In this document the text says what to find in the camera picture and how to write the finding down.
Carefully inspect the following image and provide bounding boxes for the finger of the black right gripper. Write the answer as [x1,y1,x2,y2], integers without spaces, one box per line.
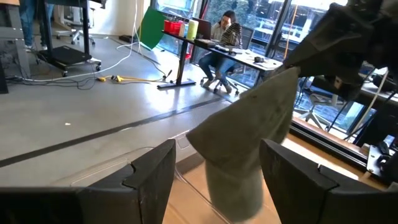
[310,74,365,101]
[284,2,377,78]

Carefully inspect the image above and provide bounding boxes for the black rolling stand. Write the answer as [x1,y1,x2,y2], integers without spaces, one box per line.
[37,0,108,78]

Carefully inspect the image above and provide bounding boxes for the white floor cable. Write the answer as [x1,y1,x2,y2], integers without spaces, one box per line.
[18,0,141,83]

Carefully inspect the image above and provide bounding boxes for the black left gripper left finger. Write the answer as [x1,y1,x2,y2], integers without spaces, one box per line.
[77,139,177,224]

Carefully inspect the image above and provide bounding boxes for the yellow-green cylinder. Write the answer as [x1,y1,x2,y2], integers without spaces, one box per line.
[186,19,200,41]

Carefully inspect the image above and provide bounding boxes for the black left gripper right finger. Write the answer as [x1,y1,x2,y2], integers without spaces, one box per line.
[259,139,398,224]

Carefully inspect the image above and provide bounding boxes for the grey-green knit hat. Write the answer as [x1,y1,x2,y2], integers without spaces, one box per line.
[186,67,301,223]

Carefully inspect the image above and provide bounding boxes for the seated person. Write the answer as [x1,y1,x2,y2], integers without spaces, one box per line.
[198,10,243,94]

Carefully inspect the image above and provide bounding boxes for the yellow floor cable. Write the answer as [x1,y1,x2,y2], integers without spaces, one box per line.
[96,74,165,84]

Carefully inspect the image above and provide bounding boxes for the white office chair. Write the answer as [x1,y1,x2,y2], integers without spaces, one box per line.
[54,5,96,46]

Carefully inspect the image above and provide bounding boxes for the grey table leg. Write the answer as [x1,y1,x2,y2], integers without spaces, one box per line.
[0,0,32,79]

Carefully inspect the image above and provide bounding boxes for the standing person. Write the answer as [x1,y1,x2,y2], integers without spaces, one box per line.
[18,0,55,52]

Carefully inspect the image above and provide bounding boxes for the clear plastic box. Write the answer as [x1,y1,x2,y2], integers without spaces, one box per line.
[51,129,233,224]

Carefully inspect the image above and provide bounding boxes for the black office chair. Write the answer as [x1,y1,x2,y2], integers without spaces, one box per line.
[200,26,255,96]

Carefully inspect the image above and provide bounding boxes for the long black desk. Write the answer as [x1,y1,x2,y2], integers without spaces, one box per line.
[157,30,284,90]

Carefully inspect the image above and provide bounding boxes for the grey office chair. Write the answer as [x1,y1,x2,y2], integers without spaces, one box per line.
[294,77,340,131]

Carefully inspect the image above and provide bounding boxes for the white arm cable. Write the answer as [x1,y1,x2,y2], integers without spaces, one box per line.
[348,70,390,138]

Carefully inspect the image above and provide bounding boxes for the dark laptop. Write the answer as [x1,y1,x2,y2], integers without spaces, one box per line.
[192,17,213,40]

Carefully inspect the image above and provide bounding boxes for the green board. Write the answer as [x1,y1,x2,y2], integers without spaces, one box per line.
[138,6,167,50]

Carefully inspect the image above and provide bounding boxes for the yellow hanging cable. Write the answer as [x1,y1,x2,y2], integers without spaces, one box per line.
[283,12,299,52]

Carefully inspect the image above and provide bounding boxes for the red container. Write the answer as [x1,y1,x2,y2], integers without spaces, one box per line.
[164,19,185,35]

